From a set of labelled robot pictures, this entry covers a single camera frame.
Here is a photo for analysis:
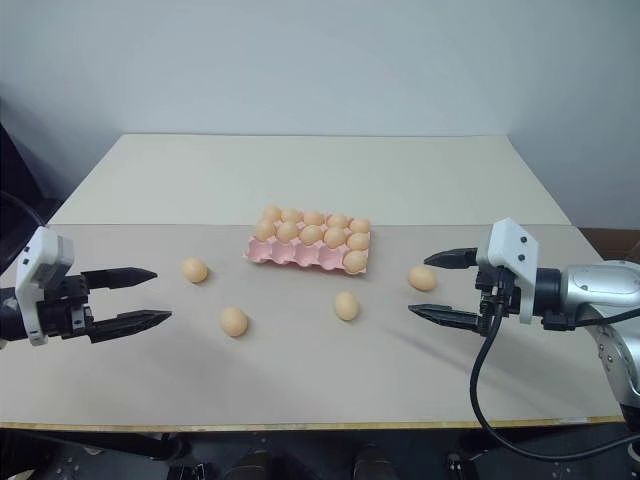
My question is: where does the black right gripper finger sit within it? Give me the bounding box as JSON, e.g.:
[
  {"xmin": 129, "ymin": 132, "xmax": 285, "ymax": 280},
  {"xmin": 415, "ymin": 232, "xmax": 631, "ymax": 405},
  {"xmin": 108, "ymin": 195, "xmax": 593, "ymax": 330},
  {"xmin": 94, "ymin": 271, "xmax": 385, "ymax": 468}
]
[
  {"xmin": 423, "ymin": 246, "xmax": 483, "ymax": 272},
  {"xmin": 407, "ymin": 302, "xmax": 488, "ymax": 332}
]

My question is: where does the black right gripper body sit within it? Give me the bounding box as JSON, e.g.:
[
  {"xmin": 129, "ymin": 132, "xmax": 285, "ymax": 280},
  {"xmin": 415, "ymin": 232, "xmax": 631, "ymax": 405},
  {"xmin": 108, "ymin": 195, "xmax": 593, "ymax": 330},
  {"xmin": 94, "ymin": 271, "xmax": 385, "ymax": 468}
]
[{"xmin": 474, "ymin": 264, "xmax": 522, "ymax": 333}]

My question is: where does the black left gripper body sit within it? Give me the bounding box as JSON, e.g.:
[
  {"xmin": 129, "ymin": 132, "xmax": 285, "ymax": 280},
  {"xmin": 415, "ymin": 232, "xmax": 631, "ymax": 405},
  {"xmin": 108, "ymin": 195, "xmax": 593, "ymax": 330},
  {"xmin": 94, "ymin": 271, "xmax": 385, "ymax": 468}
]
[{"xmin": 35, "ymin": 273, "xmax": 96, "ymax": 342}]

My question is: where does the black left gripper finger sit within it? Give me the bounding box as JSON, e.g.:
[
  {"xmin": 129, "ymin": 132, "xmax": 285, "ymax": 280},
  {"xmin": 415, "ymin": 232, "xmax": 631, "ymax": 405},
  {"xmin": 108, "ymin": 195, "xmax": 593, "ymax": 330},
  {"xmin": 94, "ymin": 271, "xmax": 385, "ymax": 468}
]
[
  {"xmin": 88, "ymin": 309, "xmax": 174, "ymax": 345},
  {"xmin": 81, "ymin": 267, "xmax": 159, "ymax": 293}
]

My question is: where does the pink egg tray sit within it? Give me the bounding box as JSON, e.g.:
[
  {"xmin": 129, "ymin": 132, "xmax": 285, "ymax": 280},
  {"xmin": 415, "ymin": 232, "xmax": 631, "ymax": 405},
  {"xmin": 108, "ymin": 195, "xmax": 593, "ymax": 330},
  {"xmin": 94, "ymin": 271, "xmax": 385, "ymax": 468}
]
[{"xmin": 242, "ymin": 211, "xmax": 374, "ymax": 278}]

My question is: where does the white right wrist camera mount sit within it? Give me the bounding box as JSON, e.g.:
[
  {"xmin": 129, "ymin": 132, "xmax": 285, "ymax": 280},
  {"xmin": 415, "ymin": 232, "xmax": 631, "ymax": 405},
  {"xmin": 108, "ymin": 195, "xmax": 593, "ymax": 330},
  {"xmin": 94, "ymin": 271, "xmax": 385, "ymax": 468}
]
[{"xmin": 474, "ymin": 217, "xmax": 542, "ymax": 326}]

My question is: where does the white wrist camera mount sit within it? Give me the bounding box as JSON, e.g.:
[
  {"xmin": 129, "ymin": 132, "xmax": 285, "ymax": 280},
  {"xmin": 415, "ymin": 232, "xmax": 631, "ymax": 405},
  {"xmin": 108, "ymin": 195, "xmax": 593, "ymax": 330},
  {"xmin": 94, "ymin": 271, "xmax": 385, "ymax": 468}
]
[
  {"xmin": 14, "ymin": 226, "xmax": 76, "ymax": 347},
  {"xmin": 474, "ymin": 217, "xmax": 542, "ymax": 326}
]

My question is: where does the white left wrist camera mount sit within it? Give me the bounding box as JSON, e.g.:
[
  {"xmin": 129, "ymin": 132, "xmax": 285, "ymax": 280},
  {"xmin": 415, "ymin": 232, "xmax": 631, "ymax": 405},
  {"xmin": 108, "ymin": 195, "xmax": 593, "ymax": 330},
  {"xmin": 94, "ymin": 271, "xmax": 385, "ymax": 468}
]
[{"xmin": 14, "ymin": 226, "xmax": 76, "ymax": 347}]

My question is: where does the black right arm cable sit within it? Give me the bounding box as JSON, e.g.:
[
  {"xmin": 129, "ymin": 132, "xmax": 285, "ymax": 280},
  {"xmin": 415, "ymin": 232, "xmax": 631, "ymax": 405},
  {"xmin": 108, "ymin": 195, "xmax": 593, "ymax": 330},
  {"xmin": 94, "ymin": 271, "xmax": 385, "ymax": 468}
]
[{"xmin": 471, "ymin": 279, "xmax": 640, "ymax": 459}]

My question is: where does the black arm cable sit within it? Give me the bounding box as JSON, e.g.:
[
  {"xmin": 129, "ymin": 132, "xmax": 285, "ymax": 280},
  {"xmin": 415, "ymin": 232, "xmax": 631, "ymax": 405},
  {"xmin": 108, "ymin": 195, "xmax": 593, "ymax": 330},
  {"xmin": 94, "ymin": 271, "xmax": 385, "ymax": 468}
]
[
  {"xmin": 471, "ymin": 279, "xmax": 640, "ymax": 459},
  {"xmin": 0, "ymin": 191, "xmax": 47, "ymax": 274}
]

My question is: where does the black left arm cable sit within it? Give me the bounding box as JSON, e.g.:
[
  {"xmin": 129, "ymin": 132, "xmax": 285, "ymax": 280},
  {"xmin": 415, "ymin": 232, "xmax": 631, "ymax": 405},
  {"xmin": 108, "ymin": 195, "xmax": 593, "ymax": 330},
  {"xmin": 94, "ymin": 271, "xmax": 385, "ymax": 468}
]
[{"xmin": 0, "ymin": 191, "xmax": 47, "ymax": 274}]

